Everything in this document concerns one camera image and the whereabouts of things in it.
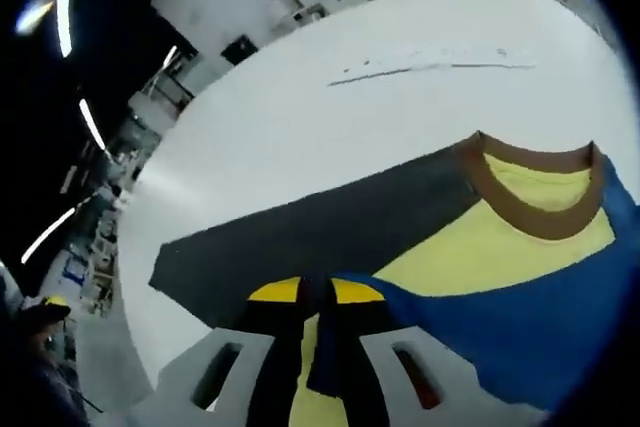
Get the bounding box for white square pillar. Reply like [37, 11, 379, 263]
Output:
[152, 0, 281, 63]

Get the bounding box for yellow blue grey garment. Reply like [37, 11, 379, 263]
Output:
[148, 129, 640, 427]

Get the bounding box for black box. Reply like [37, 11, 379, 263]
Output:
[219, 34, 260, 66]

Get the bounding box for person's blue jeans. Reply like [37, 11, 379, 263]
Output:
[19, 336, 96, 423]

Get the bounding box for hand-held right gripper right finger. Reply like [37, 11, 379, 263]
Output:
[324, 276, 501, 427]

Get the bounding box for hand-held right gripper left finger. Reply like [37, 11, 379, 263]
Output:
[127, 275, 321, 427]

